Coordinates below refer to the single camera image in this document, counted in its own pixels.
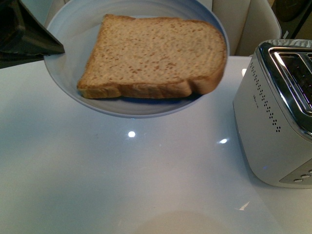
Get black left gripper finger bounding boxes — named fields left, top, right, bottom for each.
left=0, top=0, right=65, bottom=68

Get slice of brown bread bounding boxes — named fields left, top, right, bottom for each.
left=77, top=14, right=227, bottom=98

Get beige chair on right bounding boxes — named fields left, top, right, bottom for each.
left=212, top=0, right=281, bottom=56

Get white and chrome toaster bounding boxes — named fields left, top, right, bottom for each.
left=233, top=39, right=312, bottom=189

